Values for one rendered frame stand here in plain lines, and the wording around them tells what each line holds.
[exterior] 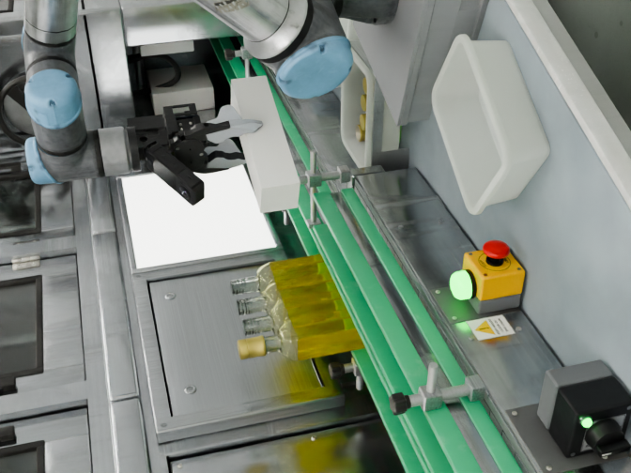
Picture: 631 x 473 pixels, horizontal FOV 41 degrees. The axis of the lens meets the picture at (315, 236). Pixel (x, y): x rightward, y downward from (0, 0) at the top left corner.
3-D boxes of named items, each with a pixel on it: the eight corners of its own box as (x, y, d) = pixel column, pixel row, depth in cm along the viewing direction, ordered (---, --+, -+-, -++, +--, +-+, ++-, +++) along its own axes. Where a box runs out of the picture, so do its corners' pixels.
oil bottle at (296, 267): (360, 268, 169) (253, 286, 164) (361, 245, 165) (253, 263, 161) (368, 285, 164) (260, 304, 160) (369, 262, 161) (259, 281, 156)
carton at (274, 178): (266, 75, 143) (230, 79, 142) (300, 182, 130) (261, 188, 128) (264, 101, 148) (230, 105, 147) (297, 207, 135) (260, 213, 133)
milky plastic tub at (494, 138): (523, 213, 128) (469, 221, 126) (478, 90, 136) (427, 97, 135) (570, 154, 112) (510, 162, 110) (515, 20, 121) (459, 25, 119)
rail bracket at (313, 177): (345, 216, 172) (284, 225, 169) (346, 142, 162) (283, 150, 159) (349, 223, 169) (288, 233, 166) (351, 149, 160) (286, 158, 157)
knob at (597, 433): (613, 440, 106) (628, 461, 103) (581, 448, 105) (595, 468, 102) (621, 415, 103) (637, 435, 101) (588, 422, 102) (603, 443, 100)
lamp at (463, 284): (463, 286, 132) (445, 289, 131) (466, 263, 130) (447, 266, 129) (475, 304, 129) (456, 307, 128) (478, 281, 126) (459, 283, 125)
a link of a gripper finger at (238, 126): (252, 90, 136) (197, 109, 136) (259, 116, 133) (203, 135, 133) (256, 103, 138) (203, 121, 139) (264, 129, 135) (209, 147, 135)
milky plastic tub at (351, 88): (377, 134, 185) (339, 139, 183) (382, 36, 172) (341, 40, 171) (406, 174, 171) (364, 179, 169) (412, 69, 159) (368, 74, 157)
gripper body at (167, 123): (199, 100, 137) (123, 110, 135) (208, 139, 132) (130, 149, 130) (200, 133, 143) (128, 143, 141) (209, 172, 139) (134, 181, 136)
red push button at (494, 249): (476, 258, 129) (478, 239, 127) (500, 253, 130) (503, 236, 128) (487, 273, 126) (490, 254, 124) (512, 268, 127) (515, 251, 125)
